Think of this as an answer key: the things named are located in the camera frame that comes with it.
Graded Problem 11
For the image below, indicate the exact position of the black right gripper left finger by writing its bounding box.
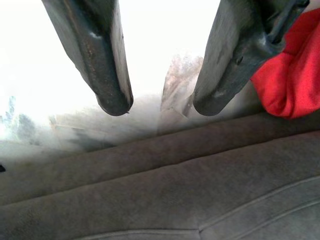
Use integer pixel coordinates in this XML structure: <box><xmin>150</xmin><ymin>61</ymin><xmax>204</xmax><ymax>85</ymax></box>
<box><xmin>41</xmin><ymin>0</ymin><xmax>135</xmax><ymax>117</ymax></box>

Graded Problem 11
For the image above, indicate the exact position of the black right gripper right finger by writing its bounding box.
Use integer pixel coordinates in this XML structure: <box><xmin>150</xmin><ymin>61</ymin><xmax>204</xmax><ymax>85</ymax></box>
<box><xmin>193</xmin><ymin>0</ymin><xmax>311</xmax><ymax>117</ymax></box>

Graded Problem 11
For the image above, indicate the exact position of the grey fabric sofa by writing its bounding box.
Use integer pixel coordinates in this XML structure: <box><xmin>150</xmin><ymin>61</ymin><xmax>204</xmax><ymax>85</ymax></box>
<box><xmin>0</xmin><ymin>111</ymin><xmax>320</xmax><ymax>240</ymax></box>

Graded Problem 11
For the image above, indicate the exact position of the red pillow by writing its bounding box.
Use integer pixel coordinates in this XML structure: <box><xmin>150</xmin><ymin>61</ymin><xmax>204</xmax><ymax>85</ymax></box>
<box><xmin>250</xmin><ymin>4</ymin><xmax>320</xmax><ymax>120</ymax></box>

